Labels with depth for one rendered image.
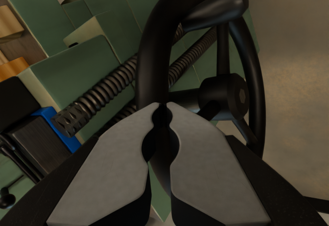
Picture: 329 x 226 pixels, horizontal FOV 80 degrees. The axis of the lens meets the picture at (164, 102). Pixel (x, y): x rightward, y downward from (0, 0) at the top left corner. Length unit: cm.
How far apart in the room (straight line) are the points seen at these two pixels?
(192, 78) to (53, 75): 38
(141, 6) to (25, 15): 22
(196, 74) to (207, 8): 38
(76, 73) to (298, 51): 100
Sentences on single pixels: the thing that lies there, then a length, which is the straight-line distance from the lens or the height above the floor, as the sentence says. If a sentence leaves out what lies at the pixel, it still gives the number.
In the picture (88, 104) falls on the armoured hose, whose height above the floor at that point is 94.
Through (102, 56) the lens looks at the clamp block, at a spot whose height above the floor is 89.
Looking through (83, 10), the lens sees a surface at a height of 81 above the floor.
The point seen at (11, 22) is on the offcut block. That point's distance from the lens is 34.
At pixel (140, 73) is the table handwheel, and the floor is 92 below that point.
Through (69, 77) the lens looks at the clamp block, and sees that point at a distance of 22.
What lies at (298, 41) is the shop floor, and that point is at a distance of 109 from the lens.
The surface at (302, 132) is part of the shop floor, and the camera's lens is 135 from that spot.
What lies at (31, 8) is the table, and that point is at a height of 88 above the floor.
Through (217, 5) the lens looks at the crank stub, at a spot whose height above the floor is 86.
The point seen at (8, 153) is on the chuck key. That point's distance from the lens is 28.
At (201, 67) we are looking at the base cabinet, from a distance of 58.
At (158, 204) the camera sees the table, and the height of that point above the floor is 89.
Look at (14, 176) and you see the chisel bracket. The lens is 43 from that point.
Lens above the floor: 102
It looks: 40 degrees down
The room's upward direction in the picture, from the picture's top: 136 degrees counter-clockwise
